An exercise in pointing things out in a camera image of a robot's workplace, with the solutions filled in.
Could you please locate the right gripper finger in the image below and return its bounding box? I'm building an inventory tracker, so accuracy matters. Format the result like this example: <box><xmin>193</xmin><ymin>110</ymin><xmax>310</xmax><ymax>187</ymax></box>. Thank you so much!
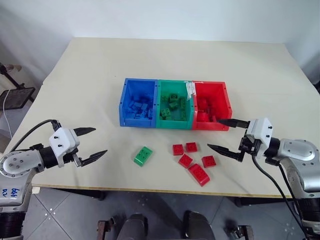
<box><xmin>216</xmin><ymin>118</ymin><xmax>251</xmax><ymax>129</ymax></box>
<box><xmin>206</xmin><ymin>143</ymin><xmax>245</xmax><ymax>164</ymax></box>

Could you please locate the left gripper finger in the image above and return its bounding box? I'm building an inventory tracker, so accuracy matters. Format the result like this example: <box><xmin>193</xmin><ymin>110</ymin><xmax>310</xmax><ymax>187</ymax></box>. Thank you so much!
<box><xmin>73</xmin><ymin>127</ymin><xmax>97</xmax><ymax>137</ymax></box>
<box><xmin>79</xmin><ymin>149</ymin><xmax>108</xmax><ymax>168</ymax></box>

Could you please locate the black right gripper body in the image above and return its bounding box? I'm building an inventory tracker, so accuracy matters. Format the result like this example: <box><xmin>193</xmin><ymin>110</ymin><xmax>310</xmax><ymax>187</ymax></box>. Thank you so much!
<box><xmin>238</xmin><ymin>135</ymin><xmax>266</xmax><ymax>163</ymax></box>

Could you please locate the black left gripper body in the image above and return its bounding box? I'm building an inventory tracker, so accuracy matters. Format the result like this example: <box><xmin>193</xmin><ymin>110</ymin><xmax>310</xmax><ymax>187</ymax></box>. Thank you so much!
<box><xmin>60</xmin><ymin>146</ymin><xmax>84</xmax><ymax>168</ymax></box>

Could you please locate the small red building brick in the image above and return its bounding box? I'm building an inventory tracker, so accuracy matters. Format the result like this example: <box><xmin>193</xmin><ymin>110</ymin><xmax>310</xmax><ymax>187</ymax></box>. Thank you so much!
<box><xmin>178</xmin><ymin>153</ymin><xmax>194</xmax><ymax>169</ymax></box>
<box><xmin>184</xmin><ymin>141</ymin><xmax>199</xmax><ymax>153</ymax></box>
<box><xmin>172</xmin><ymin>143</ymin><xmax>185</xmax><ymax>157</ymax></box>
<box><xmin>197</xmin><ymin>112</ymin><xmax>210</xmax><ymax>124</ymax></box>
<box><xmin>201</xmin><ymin>155</ymin><xmax>217</xmax><ymax>169</ymax></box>

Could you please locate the red plastic bin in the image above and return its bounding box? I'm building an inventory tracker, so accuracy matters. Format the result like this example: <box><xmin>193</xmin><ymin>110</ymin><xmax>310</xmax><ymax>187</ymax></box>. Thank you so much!
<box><xmin>190</xmin><ymin>80</ymin><xmax>234</xmax><ymax>132</ymax></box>

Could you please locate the large red building brick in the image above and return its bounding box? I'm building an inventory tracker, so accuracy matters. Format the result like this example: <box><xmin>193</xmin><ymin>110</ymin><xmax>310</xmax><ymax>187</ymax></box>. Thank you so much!
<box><xmin>187</xmin><ymin>163</ymin><xmax>212</xmax><ymax>188</ymax></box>

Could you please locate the large green building brick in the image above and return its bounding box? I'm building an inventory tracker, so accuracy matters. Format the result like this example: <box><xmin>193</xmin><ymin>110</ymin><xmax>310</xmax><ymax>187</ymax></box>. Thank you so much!
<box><xmin>133</xmin><ymin>145</ymin><xmax>154</xmax><ymax>167</ymax></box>

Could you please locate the blue plastic bin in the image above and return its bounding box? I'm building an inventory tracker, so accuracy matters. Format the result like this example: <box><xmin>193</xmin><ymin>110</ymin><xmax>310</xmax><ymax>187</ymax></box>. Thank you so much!
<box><xmin>118</xmin><ymin>77</ymin><xmax>160</xmax><ymax>129</ymax></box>

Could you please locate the white tape strip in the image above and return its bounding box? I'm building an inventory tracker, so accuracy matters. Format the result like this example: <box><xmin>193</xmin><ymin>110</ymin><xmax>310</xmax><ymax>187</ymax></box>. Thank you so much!
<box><xmin>185</xmin><ymin>80</ymin><xmax>198</xmax><ymax>102</ymax></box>

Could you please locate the green plastic bin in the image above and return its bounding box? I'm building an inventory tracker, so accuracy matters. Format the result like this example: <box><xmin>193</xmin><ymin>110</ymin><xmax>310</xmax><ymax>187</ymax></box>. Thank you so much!
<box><xmin>155</xmin><ymin>79</ymin><xmax>196</xmax><ymax>131</ymax></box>

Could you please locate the black floor stand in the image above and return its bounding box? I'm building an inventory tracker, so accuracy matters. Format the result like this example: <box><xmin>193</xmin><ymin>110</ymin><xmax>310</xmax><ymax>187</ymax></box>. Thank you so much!
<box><xmin>0</xmin><ymin>62</ymin><xmax>36</xmax><ymax>111</ymax></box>

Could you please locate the dark rounded shape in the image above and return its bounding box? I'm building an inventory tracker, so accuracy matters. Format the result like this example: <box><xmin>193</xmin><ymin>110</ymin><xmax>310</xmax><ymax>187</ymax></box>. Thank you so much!
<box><xmin>183</xmin><ymin>210</ymin><xmax>215</xmax><ymax>240</ymax></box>
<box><xmin>116</xmin><ymin>212</ymin><xmax>149</xmax><ymax>240</ymax></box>

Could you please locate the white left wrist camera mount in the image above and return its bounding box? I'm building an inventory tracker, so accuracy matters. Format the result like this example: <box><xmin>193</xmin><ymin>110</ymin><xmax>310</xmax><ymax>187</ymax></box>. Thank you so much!
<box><xmin>48</xmin><ymin>127</ymin><xmax>81</xmax><ymax>169</ymax></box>

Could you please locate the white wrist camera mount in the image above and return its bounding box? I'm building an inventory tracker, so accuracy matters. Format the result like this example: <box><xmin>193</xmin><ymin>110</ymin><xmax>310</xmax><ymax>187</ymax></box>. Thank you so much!
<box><xmin>48</xmin><ymin>127</ymin><xmax>81</xmax><ymax>169</ymax></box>
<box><xmin>245</xmin><ymin>117</ymin><xmax>275</xmax><ymax>149</ymax></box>

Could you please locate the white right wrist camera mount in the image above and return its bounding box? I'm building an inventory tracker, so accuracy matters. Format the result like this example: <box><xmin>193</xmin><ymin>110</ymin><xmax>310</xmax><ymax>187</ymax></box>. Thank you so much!
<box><xmin>245</xmin><ymin>117</ymin><xmax>275</xmax><ymax>149</ymax></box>

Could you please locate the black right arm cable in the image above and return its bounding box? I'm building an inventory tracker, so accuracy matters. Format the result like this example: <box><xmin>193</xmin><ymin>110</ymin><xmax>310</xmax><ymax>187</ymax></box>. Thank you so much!
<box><xmin>251</xmin><ymin>152</ymin><xmax>311</xmax><ymax>237</ymax></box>

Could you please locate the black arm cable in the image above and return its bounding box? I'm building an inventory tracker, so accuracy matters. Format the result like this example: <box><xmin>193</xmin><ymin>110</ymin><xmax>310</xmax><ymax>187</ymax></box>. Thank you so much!
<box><xmin>9</xmin><ymin>119</ymin><xmax>62</xmax><ymax>152</ymax></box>
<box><xmin>251</xmin><ymin>152</ymin><xmax>311</xmax><ymax>237</ymax></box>

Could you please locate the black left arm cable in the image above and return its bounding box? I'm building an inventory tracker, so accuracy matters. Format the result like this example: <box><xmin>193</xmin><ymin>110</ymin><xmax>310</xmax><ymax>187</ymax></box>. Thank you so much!
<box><xmin>9</xmin><ymin>119</ymin><xmax>62</xmax><ymax>152</ymax></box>

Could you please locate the black table frame bracket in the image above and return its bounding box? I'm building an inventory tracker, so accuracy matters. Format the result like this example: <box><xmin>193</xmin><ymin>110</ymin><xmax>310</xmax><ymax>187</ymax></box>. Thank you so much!
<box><xmin>234</xmin><ymin>196</ymin><xmax>302</xmax><ymax>208</ymax></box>

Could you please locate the white cable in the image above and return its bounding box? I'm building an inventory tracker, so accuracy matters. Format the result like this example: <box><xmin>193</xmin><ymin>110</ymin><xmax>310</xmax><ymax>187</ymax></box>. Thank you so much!
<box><xmin>2</xmin><ymin>88</ymin><xmax>13</xmax><ymax>139</ymax></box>

